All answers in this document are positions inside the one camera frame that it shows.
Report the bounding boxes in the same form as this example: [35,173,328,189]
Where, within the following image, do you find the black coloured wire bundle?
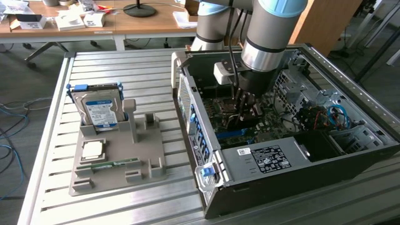
[295,105,333,132]

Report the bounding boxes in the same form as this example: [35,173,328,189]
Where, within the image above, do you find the black fan shroud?
[293,131,347,163]

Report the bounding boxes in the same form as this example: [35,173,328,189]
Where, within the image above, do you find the grey floor cable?
[0,97,53,111]

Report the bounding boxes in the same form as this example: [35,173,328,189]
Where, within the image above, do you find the wooden cabinet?
[289,0,365,57]

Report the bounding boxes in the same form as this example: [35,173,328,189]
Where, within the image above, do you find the small white labelled box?
[83,12,107,28]

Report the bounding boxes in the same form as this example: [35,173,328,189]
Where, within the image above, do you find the blue expansion slot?
[216,130,243,139]

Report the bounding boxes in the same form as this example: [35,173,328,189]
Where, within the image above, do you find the brown cardboard box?
[184,0,200,16]

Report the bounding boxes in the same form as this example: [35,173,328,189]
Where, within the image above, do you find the black lamp base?
[123,0,157,18]

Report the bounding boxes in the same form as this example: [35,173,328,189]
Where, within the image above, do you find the black graphics card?
[223,104,265,132]

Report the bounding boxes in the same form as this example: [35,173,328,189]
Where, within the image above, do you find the CPU socket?
[212,97,239,116]

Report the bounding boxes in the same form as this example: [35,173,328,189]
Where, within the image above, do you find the grey parts rack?
[68,98,169,197]

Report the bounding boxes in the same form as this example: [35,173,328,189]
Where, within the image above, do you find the green motherboard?
[200,85,300,150]

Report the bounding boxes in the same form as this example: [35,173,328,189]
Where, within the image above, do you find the white box with black insert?
[15,14,48,30]

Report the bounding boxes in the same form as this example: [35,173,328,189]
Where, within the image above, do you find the grey power supply unit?
[219,137,312,187]

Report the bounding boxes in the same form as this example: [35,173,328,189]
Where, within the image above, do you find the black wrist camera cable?
[227,0,248,89]

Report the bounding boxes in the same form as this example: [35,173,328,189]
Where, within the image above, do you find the blue case latch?
[201,167,219,184]

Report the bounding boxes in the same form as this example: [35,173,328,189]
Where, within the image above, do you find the blue disk wire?
[325,105,351,131]

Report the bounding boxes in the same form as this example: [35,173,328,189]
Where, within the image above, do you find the metal disk bay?
[328,124,387,157]

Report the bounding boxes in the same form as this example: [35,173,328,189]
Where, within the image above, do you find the white box with round item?
[55,14,87,31]

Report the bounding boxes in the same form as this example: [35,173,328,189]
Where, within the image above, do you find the silver CPU chip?
[81,142,104,160]

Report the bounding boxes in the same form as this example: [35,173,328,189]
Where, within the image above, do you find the wooden top desk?
[115,0,200,51]
[0,0,117,69]

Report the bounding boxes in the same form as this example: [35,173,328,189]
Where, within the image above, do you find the white printed bag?
[0,0,35,15]

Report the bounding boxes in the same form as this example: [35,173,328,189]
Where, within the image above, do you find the blue floor cable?
[0,103,31,201]

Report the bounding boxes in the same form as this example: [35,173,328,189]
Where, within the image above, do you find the open PC case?
[169,43,400,220]

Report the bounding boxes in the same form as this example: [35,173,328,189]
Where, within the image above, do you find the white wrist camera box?
[213,61,243,85]

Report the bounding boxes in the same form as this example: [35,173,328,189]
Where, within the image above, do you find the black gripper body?
[233,70,277,97]

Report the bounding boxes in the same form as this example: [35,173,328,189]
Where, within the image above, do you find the green RAM stick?
[76,158,140,170]

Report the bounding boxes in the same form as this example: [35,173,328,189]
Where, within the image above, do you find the hard disk in blue caddy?
[65,81,129,132]

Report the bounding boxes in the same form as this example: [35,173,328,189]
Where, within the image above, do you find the stack of white papers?
[172,11,199,29]

